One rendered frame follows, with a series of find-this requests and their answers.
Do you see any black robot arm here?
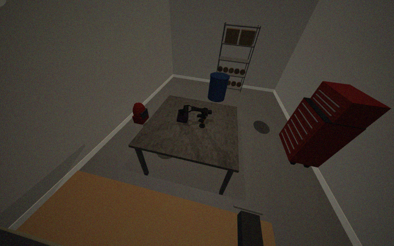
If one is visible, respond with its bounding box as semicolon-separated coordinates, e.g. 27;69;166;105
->
178;105;212;118

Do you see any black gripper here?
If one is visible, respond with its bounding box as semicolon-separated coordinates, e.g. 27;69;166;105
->
198;114;208;123

